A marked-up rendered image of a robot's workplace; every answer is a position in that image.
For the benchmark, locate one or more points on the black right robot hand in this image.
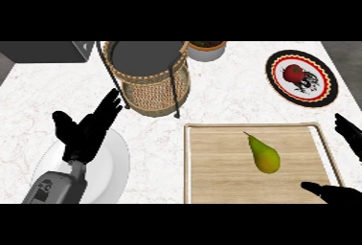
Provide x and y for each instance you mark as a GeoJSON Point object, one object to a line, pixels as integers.
{"type": "Point", "coordinates": [342, 193]}

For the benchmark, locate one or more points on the pale wooden tray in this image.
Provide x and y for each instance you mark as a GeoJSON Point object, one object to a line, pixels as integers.
{"type": "Point", "coordinates": [256, 166]}

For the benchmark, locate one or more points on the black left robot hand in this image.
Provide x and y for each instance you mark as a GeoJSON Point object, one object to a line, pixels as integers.
{"type": "Point", "coordinates": [89, 129]}

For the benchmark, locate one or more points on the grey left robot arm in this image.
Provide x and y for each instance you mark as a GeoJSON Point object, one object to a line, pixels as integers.
{"type": "Point", "coordinates": [55, 186]}

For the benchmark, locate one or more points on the green yellow pear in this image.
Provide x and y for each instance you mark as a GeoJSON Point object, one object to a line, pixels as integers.
{"type": "Point", "coordinates": [263, 155]}

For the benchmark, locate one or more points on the wicker tiered basket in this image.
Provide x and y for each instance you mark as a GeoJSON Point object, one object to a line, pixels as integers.
{"type": "Point", "coordinates": [151, 79]}

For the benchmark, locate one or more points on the white round plate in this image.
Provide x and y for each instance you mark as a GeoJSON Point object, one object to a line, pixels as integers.
{"type": "Point", "coordinates": [105, 169]}

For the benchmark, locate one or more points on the black red patterned plate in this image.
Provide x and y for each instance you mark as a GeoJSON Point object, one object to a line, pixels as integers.
{"type": "Point", "coordinates": [302, 78]}

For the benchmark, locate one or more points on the dark grey appliance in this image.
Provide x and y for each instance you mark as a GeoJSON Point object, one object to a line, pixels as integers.
{"type": "Point", "coordinates": [45, 51]}

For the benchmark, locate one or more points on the red tomato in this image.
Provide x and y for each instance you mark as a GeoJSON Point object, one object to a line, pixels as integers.
{"type": "Point", "coordinates": [293, 74]}

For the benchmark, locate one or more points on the white potted plant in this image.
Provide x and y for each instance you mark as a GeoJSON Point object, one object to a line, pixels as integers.
{"type": "Point", "coordinates": [206, 50]}

